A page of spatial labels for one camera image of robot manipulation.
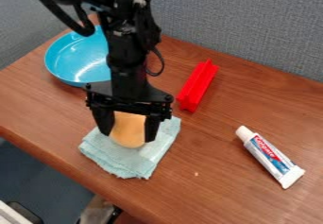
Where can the grey object under table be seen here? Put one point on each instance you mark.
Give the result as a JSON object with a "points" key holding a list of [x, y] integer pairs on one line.
{"points": [[99, 212]]}

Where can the white toothpaste tube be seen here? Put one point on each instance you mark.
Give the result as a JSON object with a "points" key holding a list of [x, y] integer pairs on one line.
{"points": [[284, 171]]}

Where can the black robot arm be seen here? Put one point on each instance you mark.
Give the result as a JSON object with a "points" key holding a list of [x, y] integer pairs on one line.
{"points": [[132, 34]]}

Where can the light green folded cloth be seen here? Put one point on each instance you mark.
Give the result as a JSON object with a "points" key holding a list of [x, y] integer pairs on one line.
{"points": [[129, 162]]}

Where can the yellow foam ball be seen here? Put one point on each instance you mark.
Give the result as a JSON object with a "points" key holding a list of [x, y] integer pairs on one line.
{"points": [[128, 131]]}

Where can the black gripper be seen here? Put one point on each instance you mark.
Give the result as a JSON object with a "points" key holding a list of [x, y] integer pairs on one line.
{"points": [[128, 93]]}

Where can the red plastic block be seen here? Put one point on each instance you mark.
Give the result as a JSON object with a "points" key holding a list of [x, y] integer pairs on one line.
{"points": [[196, 85]]}

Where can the blue plate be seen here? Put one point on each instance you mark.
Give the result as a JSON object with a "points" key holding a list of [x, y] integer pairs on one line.
{"points": [[75, 58]]}

